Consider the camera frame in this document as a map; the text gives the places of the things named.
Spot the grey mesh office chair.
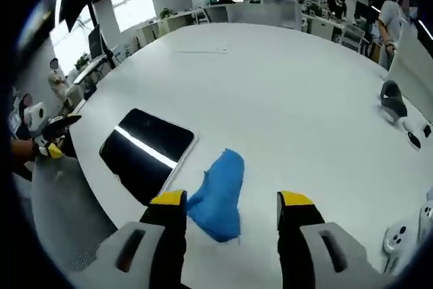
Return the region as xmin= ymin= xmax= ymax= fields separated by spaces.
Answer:
xmin=30 ymin=156 xmax=126 ymax=273

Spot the grey headset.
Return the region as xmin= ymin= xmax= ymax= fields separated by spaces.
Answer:
xmin=379 ymin=79 xmax=409 ymax=124

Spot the white board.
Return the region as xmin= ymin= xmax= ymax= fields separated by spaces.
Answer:
xmin=385 ymin=20 xmax=433 ymax=124

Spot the black oval device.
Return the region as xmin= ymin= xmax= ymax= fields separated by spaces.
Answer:
xmin=407 ymin=131 xmax=422 ymax=150

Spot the white controller with black buttons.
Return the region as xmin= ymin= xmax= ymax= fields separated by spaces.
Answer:
xmin=383 ymin=222 xmax=413 ymax=255

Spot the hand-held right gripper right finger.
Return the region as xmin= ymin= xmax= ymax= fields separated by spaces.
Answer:
xmin=275 ymin=189 xmax=382 ymax=289

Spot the blue cleaning cloth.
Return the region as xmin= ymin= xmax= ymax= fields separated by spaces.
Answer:
xmin=185 ymin=148 xmax=246 ymax=244

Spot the black tablet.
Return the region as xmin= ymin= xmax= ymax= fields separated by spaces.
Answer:
xmin=99 ymin=108 xmax=200 ymax=206

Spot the black monitor on stand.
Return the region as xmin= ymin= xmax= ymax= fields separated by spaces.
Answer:
xmin=87 ymin=24 xmax=114 ymax=66

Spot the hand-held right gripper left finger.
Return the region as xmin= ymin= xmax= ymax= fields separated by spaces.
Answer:
xmin=96 ymin=189 xmax=189 ymax=289

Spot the white mesh office chair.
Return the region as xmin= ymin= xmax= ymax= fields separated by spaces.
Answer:
xmin=260 ymin=0 xmax=300 ymax=29

